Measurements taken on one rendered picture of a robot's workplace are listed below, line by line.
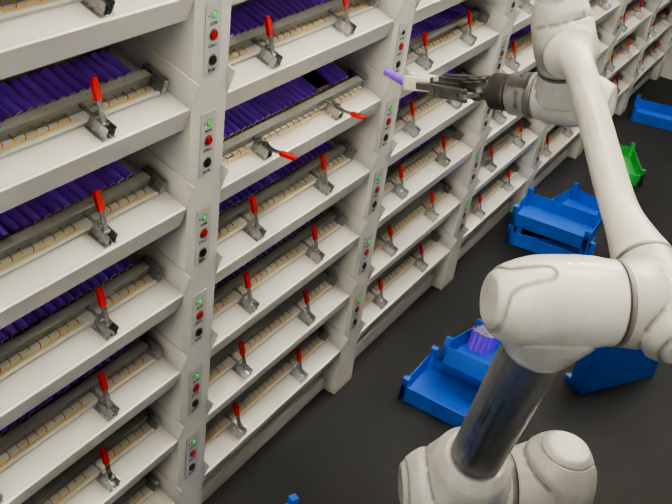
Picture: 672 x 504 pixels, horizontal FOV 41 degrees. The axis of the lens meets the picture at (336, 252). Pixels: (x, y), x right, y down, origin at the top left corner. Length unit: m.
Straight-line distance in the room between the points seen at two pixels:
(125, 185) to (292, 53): 0.44
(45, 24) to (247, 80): 0.48
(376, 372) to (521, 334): 1.47
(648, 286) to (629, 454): 1.43
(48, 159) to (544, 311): 0.73
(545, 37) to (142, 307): 0.87
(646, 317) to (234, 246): 0.87
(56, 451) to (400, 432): 1.17
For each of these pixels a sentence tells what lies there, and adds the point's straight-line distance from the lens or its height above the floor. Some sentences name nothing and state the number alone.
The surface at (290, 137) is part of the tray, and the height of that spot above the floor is 0.94.
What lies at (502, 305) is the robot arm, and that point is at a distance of 1.29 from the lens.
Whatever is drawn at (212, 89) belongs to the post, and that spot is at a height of 1.14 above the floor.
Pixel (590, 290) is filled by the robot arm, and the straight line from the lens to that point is 1.31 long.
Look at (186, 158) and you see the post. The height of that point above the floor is 1.03.
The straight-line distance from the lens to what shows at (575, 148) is 4.33.
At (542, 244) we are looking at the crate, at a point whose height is 0.05.
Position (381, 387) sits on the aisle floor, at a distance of 2.70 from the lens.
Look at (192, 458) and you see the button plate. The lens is 2.06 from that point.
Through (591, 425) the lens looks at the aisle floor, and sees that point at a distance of 2.79.
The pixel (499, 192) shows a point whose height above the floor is 0.18.
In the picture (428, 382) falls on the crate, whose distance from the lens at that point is 2.75.
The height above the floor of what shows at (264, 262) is 0.60.
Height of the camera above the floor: 1.76
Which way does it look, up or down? 33 degrees down
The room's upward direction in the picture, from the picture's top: 8 degrees clockwise
